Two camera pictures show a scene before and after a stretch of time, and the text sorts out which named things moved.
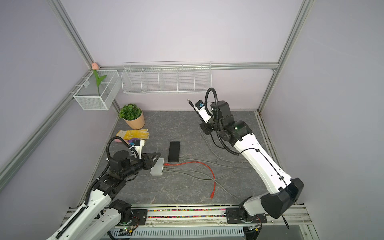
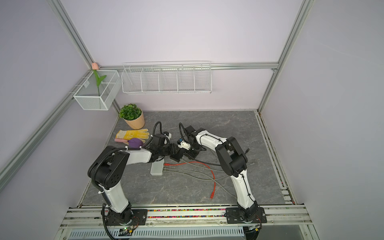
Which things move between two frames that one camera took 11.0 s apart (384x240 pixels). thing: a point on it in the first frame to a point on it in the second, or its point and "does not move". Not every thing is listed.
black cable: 206,176 does not move
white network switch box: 157,169 does not move
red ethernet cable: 213,192 does not move
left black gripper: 147,159 to 173,148
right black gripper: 205,127 to 190,155
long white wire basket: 166,77 does not move
